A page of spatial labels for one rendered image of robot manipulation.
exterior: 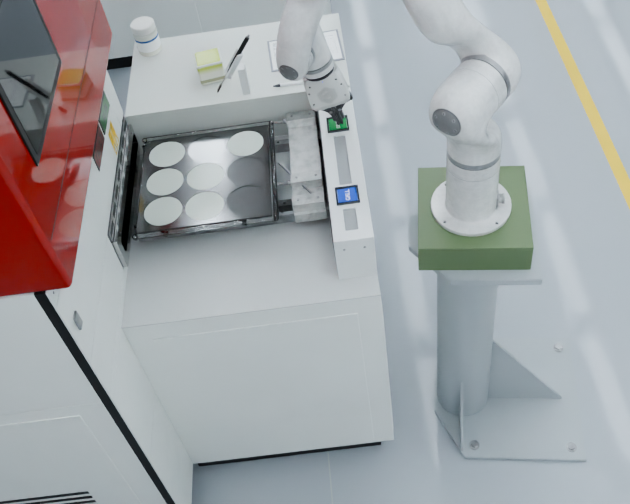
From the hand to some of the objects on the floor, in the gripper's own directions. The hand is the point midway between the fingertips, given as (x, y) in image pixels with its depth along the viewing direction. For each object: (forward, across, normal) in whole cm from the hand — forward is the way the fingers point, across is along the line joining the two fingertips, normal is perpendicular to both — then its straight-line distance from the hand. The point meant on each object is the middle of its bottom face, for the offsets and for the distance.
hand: (337, 115), depth 206 cm
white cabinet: (+92, +46, -2) cm, 103 cm away
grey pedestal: (+105, -18, +31) cm, 111 cm away
